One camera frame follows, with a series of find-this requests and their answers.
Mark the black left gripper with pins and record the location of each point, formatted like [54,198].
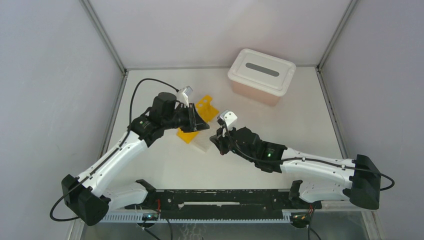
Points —
[197,123]

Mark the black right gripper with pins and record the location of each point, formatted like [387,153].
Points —
[220,141]

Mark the white plastic bin lid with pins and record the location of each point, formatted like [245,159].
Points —
[263,72]

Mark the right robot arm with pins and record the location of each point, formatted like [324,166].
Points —
[355,180]

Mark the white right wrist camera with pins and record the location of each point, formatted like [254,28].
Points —
[227,118]

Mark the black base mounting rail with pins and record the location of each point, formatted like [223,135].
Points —
[223,204]

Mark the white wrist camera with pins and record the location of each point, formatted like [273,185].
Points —
[227,118]
[183,95]

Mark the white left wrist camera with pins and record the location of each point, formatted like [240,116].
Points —
[183,95]

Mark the clear well plate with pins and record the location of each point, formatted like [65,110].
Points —
[202,141]

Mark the yellow test tube rack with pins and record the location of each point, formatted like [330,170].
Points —
[207,112]

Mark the pink plastic bin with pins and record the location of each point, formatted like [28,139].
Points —
[255,94]

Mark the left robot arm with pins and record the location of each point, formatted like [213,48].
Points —
[88,194]

